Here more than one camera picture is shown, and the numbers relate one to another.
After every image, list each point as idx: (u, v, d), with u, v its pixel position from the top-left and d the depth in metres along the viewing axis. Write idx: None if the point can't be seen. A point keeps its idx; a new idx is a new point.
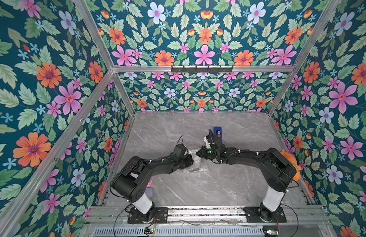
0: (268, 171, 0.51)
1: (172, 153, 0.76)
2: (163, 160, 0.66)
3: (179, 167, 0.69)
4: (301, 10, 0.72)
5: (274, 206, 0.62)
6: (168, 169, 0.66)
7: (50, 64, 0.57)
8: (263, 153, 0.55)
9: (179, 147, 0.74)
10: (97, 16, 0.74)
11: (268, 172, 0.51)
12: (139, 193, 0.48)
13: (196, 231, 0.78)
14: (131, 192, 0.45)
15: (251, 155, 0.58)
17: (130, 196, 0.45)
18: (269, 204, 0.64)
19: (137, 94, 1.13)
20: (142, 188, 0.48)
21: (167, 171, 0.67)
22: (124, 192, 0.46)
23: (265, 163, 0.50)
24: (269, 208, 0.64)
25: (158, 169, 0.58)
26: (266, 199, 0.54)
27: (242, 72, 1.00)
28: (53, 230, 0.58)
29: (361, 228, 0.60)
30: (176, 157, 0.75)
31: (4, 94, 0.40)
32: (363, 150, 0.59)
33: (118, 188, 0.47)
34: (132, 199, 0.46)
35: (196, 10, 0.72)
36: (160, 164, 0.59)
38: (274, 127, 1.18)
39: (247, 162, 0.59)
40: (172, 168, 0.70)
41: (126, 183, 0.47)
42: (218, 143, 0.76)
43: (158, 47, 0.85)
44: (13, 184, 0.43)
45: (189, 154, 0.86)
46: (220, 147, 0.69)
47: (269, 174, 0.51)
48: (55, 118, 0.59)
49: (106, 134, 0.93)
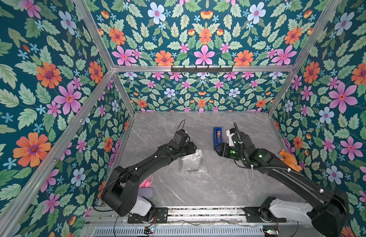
0: (331, 220, 0.40)
1: (173, 140, 0.68)
2: (155, 157, 0.57)
3: (179, 154, 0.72)
4: (301, 10, 0.72)
5: (279, 215, 0.61)
6: (166, 160, 0.60)
7: (51, 64, 0.57)
8: (327, 195, 0.41)
9: (180, 134, 0.67)
10: (97, 16, 0.74)
11: (330, 221, 0.40)
12: (128, 207, 0.45)
13: (196, 231, 0.78)
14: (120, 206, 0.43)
15: (310, 193, 0.44)
17: (118, 209, 0.43)
18: (276, 211, 0.62)
19: (137, 94, 1.13)
20: (132, 199, 0.45)
21: (166, 162, 0.61)
22: (114, 204, 0.44)
23: (327, 208, 0.39)
24: (272, 212, 0.65)
25: (152, 167, 0.53)
26: (280, 210, 0.60)
27: (242, 72, 0.99)
28: (53, 230, 0.58)
29: (361, 228, 0.60)
30: (176, 145, 0.68)
31: (4, 94, 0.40)
32: (363, 150, 0.59)
33: (107, 201, 0.45)
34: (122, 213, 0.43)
35: (196, 10, 0.72)
36: (151, 166, 0.53)
38: (274, 127, 1.18)
39: (301, 192, 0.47)
40: (172, 157, 0.63)
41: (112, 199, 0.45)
42: (247, 144, 0.59)
43: (158, 47, 0.85)
44: (13, 184, 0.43)
45: (189, 141, 0.79)
46: (249, 149, 0.58)
47: (329, 222, 0.40)
48: (55, 118, 0.59)
49: (106, 134, 0.93)
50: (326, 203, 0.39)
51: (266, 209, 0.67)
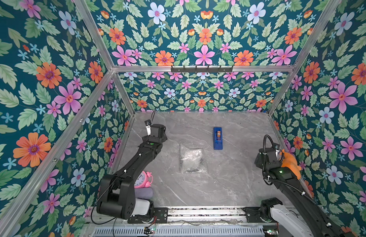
0: None
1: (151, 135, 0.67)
2: (140, 155, 0.56)
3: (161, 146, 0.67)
4: (301, 10, 0.72)
5: (277, 218, 0.62)
6: (151, 154, 0.59)
7: (51, 64, 0.57)
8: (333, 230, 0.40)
9: (156, 127, 0.65)
10: (96, 16, 0.74)
11: None
12: (129, 208, 0.45)
13: (196, 231, 0.78)
14: (123, 211, 0.42)
15: (314, 222, 0.44)
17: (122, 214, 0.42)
18: (277, 214, 0.62)
19: (137, 94, 1.13)
20: (132, 200, 0.46)
21: (152, 156, 0.60)
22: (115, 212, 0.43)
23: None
24: (272, 212, 0.65)
25: (142, 163, 0.54)
26: (283, 216, 0.59)
27: (242, 72, 1.00)
28: (53, 230, 0.58)
29: (361, 229, 0.60)
30: (156, 138, 0.67)
31: (4, 94, 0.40)
32: (363, 150, 0.59)
33: (105, 211, 0.43)
34: (126, 216, 0.44)
35: (196, 10, 0.72)
36: (138, 163, 0.52)
38: (274, 127, 1.18)
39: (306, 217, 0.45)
40: (156, 150, 0.63)
41: (111, 206, 0.44)
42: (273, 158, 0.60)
43: (158, 47, 0.85)
44: (13, 184, 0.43)
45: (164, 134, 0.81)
46: (273, 163, 0.61)
47: None
48: (55, 118, 0.59)
49: (106, 134, 0.93)
50: (326, 236, 0.40)
51: (266, 205, 0.68)
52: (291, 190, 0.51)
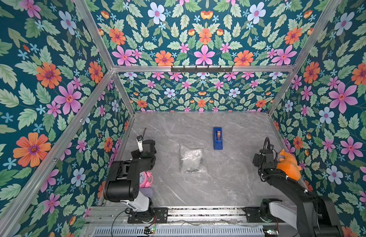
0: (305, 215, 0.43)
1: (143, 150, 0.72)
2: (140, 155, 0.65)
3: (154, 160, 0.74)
4: (301, 10, 0.72)
5: (276, 214, 0.62)
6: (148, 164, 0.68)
7: (51, 64, 0.57)
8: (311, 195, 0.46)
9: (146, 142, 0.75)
10: (97, 16, 0.74)
11: (304, 216, 0.43)
12: (136, 188, 0.49)
13: (196, 231, 0.78)
14: (130, 190, 0.46)
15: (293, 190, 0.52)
17: (129, 194, 0.46)
18: (274, 210, 0.63)
19: (137, 94, 1.13)
20: (137, 182, 0.50)
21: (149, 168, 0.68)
22: (122, 192, 0.46)
23: (302, 197, 0.46)
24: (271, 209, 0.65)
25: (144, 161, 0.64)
26: (278, 208, 0.61)
27: (242, 72, 1.00)
28: (53, 230, 0.58)
29: (361, 229, 0.60)
30: (150, 152, 0.76)
31: (4, 94, 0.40)
32: (363, 150, 0.59)
33: (113, 193, 0.46)
34: (133, 195, 0.47)
35: (196, 10, 0.72)
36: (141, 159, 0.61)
38: (274, 127, 1.18)
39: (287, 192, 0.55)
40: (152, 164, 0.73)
41: (119, 186, 0.47)
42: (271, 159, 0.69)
43: (158, 47, 0.85)
44: (13, 184, 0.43)
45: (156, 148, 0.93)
46: (269, 164, 0.69)
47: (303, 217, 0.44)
48: (55, 118, 0.59)
49: (106, 134, 0.93)
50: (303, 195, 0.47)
51: (267, 203, 0.68)
52: (279, 177, 0.60)
